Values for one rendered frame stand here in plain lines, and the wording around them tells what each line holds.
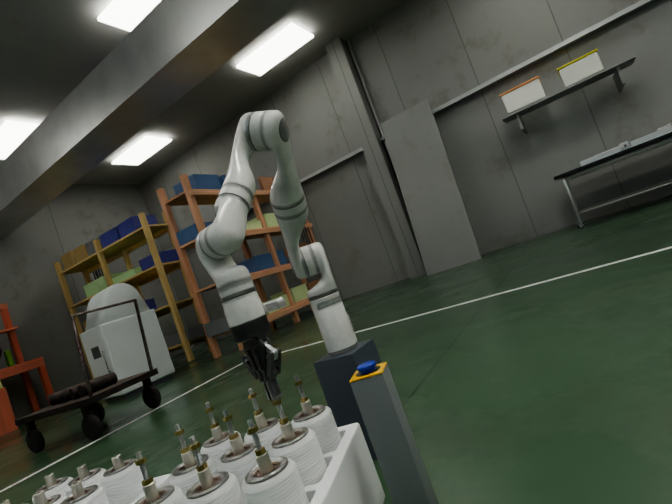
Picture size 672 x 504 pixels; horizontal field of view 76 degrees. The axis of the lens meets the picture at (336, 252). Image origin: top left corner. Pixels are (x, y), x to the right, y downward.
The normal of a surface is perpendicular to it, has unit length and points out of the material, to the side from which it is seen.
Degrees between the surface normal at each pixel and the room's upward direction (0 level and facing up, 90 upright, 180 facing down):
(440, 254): 81
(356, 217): 90
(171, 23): 90
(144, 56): 90
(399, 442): 90
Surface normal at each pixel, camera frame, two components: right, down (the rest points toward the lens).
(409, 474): -0.24, 0.04
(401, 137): -0.54, -0.02
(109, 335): 0.75, -0.30
